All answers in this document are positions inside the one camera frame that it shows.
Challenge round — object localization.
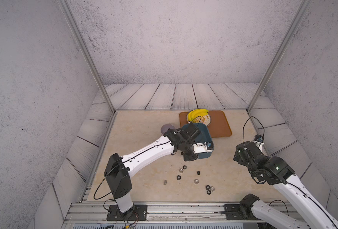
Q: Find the brown rectangular mat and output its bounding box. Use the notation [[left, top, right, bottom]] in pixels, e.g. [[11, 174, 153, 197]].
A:
[[179, 110, 232, 138]]

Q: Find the left aluminium frame post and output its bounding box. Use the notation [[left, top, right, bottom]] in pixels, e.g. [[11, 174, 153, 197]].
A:
[[57, 0, 115, 113]]

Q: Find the yellow banana bunch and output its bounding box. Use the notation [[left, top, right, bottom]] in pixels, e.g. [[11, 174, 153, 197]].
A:
[[187, 109, 209, 123]]

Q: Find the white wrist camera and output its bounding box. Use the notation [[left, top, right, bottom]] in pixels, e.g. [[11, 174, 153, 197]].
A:
[[253, 135, 264, 151], [193, 142, 214, 154]]

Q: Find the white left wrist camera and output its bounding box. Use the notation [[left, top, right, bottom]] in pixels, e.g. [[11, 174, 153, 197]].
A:
[[193, 142, 214, 154]]

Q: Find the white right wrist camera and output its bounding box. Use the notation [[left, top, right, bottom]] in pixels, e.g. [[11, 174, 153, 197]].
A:
[[253, 135, 264, 151]]

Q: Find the patterned plate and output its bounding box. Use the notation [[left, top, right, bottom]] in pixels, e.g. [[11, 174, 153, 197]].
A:
[[187, 112, 211, 126]]

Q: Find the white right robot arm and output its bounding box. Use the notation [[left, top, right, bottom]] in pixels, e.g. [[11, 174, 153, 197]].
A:
[[233, 141, 338, 229]]

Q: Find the lilac ceramic bowl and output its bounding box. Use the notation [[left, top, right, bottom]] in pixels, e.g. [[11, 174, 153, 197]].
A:
[[160, 124, 176, 135]]

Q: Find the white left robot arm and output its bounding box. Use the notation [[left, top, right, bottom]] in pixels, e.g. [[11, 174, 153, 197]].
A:
[[103, 123, 214, 215]]

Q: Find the teal plastic storage box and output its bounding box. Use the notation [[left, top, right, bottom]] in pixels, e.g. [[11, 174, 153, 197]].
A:
[[182, 123, 214, 161]]

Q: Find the aluminium frame post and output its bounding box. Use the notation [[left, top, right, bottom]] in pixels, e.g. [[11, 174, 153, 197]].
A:
[[57, 0, 115, 113], [246, 0, 312, 114]]

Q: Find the right aluminium frame post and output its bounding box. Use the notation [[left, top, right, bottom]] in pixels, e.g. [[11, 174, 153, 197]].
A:
[[246, 0, 312, 114]]

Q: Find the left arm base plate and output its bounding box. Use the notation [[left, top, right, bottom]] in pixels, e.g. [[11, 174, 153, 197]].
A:
[[106, 205, 148, 221]]

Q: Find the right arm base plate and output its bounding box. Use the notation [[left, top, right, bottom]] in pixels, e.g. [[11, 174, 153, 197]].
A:
[[221, 204, 258, 220]]

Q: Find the aluminium front rail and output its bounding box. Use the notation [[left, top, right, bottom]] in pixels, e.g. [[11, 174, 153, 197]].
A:
[[62, 201, 267, 229]]

